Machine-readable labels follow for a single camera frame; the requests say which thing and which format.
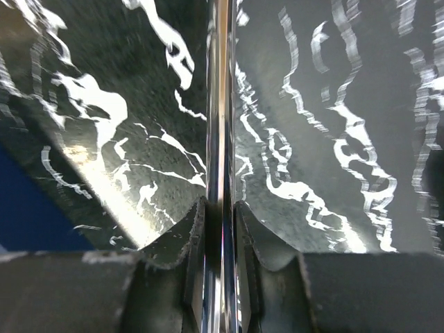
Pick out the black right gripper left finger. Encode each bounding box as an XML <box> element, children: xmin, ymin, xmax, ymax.
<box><xmin>1</xmin><ymin>198</ymin><xmax>207</xmax><ymax>332</ymax></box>

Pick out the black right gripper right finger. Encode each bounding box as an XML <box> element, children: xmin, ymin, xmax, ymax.
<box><xmin>234</xmin><ymin>202</ymin><xmax>443</xmax><ymax>332</ymax></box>

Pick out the blue tin lid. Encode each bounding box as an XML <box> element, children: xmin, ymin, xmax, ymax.
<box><xmin>1</xmin><ymin>148</ymin><xmax>94</xmax><ymax>254</ymax></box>

